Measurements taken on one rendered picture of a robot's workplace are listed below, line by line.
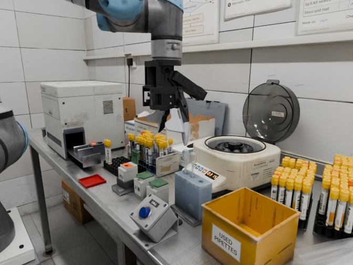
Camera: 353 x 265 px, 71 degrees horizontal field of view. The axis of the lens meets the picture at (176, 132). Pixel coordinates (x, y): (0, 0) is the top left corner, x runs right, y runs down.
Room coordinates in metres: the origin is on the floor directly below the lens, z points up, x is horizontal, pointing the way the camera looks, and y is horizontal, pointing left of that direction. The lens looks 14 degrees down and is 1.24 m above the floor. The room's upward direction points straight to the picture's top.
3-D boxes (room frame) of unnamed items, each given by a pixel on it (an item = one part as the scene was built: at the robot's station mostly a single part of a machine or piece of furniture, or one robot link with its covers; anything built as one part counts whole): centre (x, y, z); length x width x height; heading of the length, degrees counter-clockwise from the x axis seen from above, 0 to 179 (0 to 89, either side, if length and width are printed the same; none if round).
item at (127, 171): (0.71, 0.15, 0.92); 0.05 x 0.04 x 0.06; 130
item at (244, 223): (0.43, -0.14, 0.93); 0.13 x 0.13 x 0.10; 36
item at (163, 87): (0.62, 0.03, 1.20); 0.09 x 0.08 x 0.12; 119
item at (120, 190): (0.71, 0.15, 0.89); 0.09 x 0.05 x 0.04; 130
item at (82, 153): (0.93, 0.37, 0.92); 0.21 x 0.07 x 0.05; 40
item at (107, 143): (0.85, 0.19, 0.93); 0.17 x 0.09 x 0.11; 41
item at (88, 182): (0.76, 0.28, 0.88); 0.07 x 0.07 x 0.01; 40
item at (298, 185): (0.52, -0.28, 0.93); 0.02 x 0.02 x 0.11
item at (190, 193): (0.57, -0.04, 0.93); 0.10 x 0.07 x 0.10; 35
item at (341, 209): (0.47, -0.35, 0.94); 0.02 x 0.02 x 0.11
